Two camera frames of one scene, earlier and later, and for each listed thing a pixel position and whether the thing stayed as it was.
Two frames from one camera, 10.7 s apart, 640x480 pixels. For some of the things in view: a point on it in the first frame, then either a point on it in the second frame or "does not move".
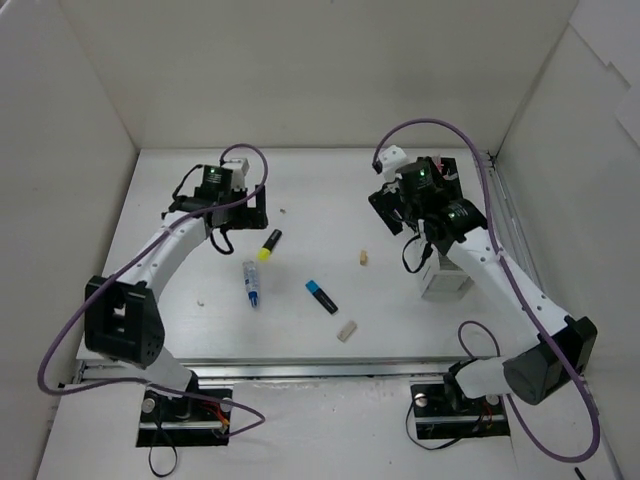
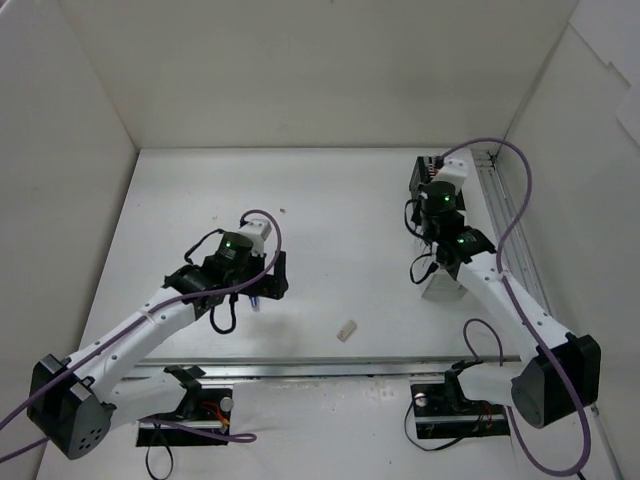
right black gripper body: x=385 y=210 → x=420 y=172
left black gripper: x=252 y=216 → x=275 y=278
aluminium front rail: x=435 y=370 does not move
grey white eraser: x=345 y=333 does not move
